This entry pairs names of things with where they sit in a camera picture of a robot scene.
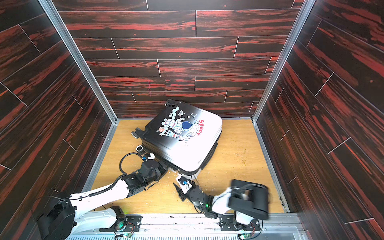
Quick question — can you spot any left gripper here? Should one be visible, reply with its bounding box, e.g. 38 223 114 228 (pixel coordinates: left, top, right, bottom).
144 161 172 189

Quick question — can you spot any black white astronaut suitcase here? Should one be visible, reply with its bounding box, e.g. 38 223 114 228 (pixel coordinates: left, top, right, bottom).
132 99 223 177

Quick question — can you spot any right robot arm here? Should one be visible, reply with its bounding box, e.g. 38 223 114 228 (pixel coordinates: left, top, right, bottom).
174 177 269 226

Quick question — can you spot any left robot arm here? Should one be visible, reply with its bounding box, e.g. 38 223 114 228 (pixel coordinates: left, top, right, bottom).
37 160 168 240

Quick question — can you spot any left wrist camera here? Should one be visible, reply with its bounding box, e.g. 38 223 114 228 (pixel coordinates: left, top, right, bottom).
142 153 155 162

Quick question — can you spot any left black camera cable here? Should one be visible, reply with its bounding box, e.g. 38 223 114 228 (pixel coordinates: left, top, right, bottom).
118 152 148 184

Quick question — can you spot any aluminium front rail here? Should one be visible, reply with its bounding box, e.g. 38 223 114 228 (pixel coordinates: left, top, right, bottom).
69 214 310 240

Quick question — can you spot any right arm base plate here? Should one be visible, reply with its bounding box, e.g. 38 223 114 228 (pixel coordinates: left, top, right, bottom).
219 215 261 232

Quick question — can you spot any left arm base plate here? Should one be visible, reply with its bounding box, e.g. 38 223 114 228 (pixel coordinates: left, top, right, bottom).
99 215 143 234

